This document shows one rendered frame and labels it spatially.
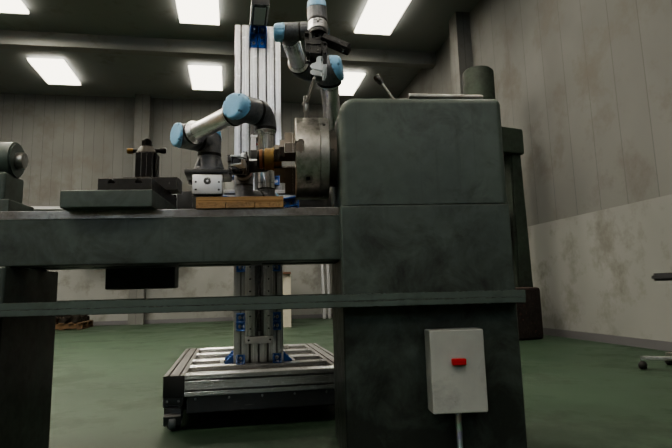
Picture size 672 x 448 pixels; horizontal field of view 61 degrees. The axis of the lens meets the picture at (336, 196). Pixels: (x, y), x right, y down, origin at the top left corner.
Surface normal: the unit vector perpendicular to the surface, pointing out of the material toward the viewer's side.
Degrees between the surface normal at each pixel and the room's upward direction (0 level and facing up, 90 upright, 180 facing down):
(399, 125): 90
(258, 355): 90
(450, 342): 90
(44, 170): 90
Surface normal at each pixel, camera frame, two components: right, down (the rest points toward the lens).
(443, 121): 0.08, -0.17
